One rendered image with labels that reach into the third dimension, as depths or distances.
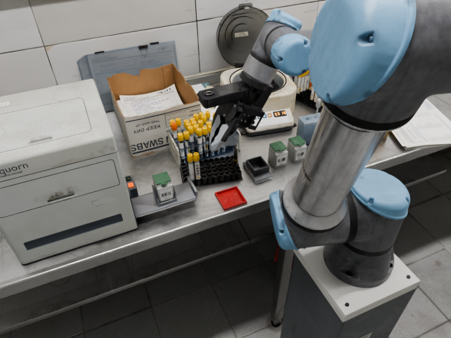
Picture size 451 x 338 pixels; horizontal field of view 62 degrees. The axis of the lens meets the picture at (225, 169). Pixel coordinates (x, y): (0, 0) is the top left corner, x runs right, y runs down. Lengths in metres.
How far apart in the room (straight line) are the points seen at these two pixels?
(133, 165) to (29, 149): 0.43
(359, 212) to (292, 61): 0.31
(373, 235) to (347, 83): 0.45
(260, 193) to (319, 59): 0.69
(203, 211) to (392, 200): 0.49
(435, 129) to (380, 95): 1.04
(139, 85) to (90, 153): 0.63
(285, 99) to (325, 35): 0.89
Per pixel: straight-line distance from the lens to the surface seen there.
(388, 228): 0.78
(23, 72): 1.43
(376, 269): 0.86
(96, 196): 0.90
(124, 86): 1.41
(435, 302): 2.09
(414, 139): 1.36
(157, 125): 1.18
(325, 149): 0.52
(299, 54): 0.75
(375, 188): 0.76
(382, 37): 0.37
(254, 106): 0.92
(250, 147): 1.23
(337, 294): 0.87
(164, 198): 0.98
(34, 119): 0.92
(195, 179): 1.08
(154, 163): 1.19
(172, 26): 1.44
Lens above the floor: 1.62
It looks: 41 degrees down
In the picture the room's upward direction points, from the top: 1 degrees counter-clockwise
